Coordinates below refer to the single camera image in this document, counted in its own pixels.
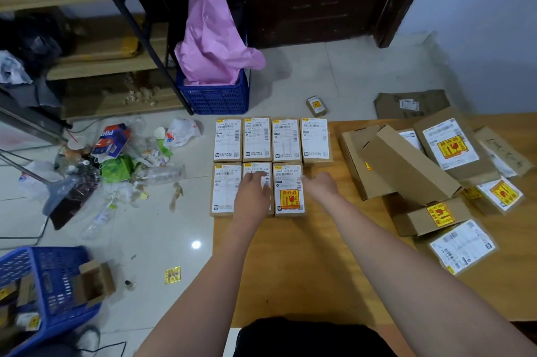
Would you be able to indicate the person's left hand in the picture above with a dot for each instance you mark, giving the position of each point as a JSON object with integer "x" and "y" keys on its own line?
{"x": 251, "y": 201}

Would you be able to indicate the person's right hand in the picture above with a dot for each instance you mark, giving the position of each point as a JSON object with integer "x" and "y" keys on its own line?
{"x": 323, "y": 192}

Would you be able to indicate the person's left fingers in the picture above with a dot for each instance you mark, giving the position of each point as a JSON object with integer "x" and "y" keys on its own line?
{"x": 259, "y": 179}

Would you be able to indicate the person's right fingers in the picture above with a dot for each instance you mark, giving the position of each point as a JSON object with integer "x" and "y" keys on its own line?
{"x": 314, "y": 181}

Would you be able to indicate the white label cardboard parcel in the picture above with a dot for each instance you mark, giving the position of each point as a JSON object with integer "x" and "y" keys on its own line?
{"x": 251, "y": 167}

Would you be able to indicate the red sticker cardboard parcel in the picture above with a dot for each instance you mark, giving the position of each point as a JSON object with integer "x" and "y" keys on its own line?
{"x": 288, "y": 198}

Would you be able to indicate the person's left forearm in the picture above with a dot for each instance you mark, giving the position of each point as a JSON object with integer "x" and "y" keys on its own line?
{"x": 201, "y": 293}

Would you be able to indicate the person's right forearm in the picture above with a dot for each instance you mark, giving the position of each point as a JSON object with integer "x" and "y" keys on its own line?
{"x": 402, "y": 285}

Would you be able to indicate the open plain cardboard box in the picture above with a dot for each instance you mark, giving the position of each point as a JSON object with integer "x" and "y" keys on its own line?
{"x": 356, "y": 159}

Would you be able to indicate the rows of small labelled boxes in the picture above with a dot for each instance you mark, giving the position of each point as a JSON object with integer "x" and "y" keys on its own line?
{"x": 227, "y": 140}

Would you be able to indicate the tiny cardboard box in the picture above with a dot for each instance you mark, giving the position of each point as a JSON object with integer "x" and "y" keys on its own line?
{"x": 316, "y": 106}

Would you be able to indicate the white printed plastic bag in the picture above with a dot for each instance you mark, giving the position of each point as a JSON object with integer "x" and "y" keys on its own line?
{"x": 182, "y": 132}

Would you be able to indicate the dark blue plastic crate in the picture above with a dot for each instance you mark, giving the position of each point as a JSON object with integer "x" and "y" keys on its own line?
{"x": 214, "y": 96}

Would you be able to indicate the long plain cardboard box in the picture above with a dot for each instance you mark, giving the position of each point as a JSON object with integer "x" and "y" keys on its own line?
{"x": 409, "y": 165}

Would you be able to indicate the half hidden labelled box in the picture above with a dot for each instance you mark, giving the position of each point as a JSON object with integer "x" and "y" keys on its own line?
{"x": 411, "y": 139}

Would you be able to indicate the flattened brown cardboard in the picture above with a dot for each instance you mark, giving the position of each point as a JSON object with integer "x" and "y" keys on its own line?
{"x": 402, "y": 104}

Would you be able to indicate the brown box yellow red sticker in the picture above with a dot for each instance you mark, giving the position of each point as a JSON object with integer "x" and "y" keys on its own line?
{"x": 436, "y": 216}

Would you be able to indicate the large box with red sticker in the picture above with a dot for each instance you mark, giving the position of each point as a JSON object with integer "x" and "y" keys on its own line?
{"x": 451, "y": 145}

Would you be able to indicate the green plastic bag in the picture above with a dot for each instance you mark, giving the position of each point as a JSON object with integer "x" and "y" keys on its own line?
{"x": 116, "y": 168}

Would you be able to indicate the pile of beige scraps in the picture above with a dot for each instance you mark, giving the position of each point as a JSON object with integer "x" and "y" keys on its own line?
{"x": 140, "y": 96}

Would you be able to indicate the blue and red snack packet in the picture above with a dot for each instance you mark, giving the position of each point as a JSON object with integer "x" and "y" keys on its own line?
{"x": 112, "y": 140}

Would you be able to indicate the pink plastic bag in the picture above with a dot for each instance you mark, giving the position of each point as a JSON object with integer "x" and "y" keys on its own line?
{"x": 214, "y": 33}

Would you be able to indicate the person's black clothing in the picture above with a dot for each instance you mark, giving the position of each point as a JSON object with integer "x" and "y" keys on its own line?
{"x": 310, "y": 340}

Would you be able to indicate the flat box with white label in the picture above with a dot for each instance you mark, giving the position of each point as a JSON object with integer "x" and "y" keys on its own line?
{"x": 461, "y": 246}

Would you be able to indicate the crushed clear plastic bottle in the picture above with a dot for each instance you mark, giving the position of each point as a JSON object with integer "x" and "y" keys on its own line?
{"x": 98, "y": 221}

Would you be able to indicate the small flat red sticker box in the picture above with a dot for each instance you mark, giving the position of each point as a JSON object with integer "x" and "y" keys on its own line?
{"x": 501, "y": 194}

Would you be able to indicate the black metal shelf rack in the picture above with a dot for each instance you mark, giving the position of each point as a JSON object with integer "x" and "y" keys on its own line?
{"x": 105, "y": 68}

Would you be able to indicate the handwritten cardboard box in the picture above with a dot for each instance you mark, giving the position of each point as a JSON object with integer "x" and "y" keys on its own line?
{"x": 503, "y": 151}

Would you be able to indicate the open small cardboard box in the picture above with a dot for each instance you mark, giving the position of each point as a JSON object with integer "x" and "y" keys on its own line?
{"x": 93, "y": 283}

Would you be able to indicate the yellow padded parcel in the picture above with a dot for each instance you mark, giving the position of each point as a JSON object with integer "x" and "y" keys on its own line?
{"x": 109, "y": 48}

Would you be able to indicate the person's grey shoe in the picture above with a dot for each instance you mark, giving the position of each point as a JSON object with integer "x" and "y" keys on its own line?
{"x": 89, "y": 340}

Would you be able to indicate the bright blue plastic basket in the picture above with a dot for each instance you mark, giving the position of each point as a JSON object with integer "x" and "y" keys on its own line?
{"x": 46, "y": 277}

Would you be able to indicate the black plastic bag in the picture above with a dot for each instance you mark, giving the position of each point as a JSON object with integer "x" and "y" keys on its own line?
{"x": 35, "y": 40}

